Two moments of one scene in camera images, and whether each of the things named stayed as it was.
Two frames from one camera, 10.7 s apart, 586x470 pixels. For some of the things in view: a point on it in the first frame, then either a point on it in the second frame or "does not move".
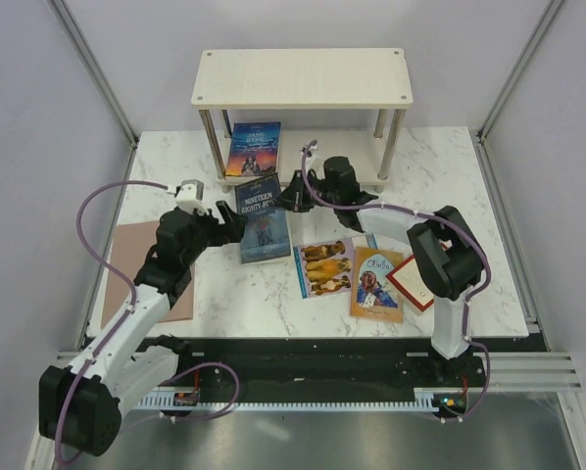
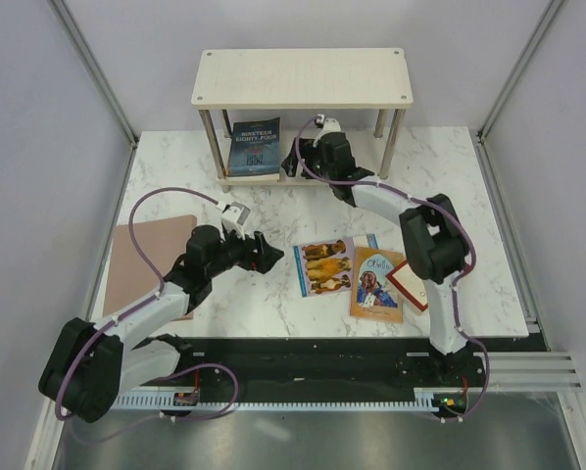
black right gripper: [292, 198] -> [307, 149]
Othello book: [372, 294] does not move
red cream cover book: [409, 279] does not move
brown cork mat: [132, 246] does not move
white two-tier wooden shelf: [325, 78] does not move
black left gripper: [231, 231] -> [264, 259]
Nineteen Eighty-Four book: [267, 236] -> [255, 148]
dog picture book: [324, 268] does not move
